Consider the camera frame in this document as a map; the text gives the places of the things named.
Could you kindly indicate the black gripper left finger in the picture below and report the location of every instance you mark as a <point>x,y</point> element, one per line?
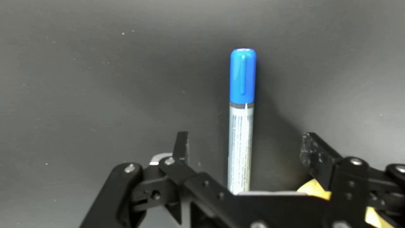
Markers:
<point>126,190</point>

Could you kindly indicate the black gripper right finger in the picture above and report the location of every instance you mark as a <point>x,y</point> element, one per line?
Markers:
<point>358,190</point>

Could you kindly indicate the blue capped marker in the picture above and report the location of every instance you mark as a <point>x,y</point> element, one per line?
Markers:
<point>240,126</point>

